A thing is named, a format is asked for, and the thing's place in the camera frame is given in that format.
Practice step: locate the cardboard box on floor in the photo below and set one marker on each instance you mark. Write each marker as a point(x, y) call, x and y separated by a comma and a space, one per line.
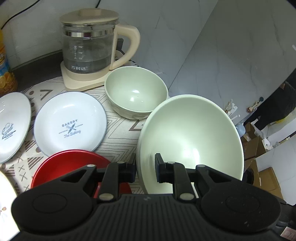
point(253, 148)

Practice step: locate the white plate Bakery print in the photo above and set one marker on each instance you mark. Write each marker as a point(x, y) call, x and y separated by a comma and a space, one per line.
point(69, 121)

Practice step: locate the red and black bowl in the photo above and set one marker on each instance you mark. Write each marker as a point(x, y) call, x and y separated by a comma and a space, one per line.
point(64, 162)

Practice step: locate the patterned fringed table cloth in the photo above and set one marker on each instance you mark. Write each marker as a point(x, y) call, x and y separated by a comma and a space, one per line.
point(21, 162)

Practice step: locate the orange juice bottle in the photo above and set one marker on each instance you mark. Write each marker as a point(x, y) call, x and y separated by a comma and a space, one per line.
point(8, 82)

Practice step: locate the pale green bowl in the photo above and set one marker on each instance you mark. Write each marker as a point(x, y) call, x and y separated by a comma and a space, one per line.
point(191, 130)
point(134, 92)

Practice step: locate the light blue bottle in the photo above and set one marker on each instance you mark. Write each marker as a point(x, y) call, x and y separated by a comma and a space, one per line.
point(240, 129)

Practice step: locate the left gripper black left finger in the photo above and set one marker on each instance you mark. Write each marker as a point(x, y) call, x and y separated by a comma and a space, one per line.
point(111, 177)

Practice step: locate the cream kettle base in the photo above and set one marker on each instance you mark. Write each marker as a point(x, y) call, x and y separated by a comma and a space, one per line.
point(81, 82)

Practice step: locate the white plate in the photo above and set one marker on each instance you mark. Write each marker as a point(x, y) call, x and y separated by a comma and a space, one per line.
point(8, 227)

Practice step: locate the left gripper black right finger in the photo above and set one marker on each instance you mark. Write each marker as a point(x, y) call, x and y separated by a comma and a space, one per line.
point(180, 177)

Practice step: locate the glass electric kettle cream handle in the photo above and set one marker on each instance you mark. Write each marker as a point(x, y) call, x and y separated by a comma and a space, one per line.
point(90, 39)

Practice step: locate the white plate Sweet print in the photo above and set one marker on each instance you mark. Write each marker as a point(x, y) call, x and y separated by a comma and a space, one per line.
point(14, 123)

